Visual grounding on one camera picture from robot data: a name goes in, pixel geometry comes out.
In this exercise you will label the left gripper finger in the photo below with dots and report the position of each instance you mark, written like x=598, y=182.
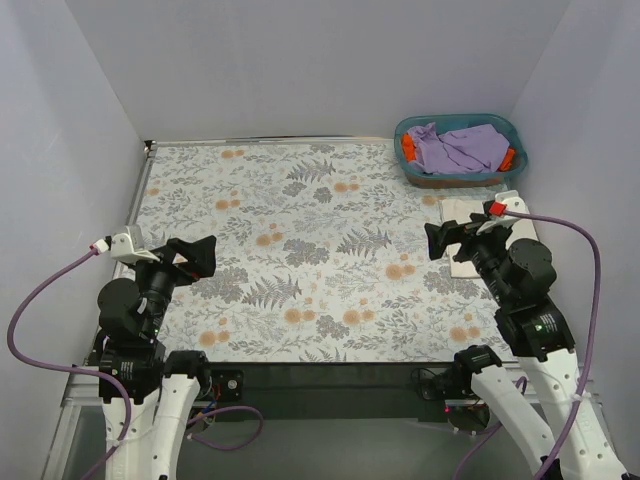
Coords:
x=184, y=252
x=204, y=260

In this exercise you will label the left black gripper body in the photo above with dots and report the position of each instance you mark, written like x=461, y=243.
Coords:
x=176, y=258

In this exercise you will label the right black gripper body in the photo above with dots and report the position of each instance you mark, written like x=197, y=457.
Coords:
x=463, y=240

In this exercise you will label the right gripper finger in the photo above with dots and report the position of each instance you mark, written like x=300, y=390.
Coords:
x=453, y=229
x=438, y=237

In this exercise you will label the purple t shirt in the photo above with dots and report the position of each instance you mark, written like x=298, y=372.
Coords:
x=460, y=150

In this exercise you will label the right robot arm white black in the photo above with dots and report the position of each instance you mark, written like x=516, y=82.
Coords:
x=564, y=438

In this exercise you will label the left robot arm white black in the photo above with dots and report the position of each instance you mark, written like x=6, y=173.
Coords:
x=145, y=438

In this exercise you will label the folded white t shirt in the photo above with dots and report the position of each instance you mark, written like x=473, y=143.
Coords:
x=460, y=211

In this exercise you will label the teal plastic basket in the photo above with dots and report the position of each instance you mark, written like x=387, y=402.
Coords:
x=458, y=150

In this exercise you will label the orange t shirt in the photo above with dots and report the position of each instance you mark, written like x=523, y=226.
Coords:
x=409, y=149

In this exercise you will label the floral table cloth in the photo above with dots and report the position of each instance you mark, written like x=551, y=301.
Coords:
x=321, y=256

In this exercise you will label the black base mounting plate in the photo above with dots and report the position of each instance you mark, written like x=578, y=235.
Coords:
x=304, y=391

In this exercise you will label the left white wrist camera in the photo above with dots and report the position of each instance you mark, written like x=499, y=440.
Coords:
x=126, y=245

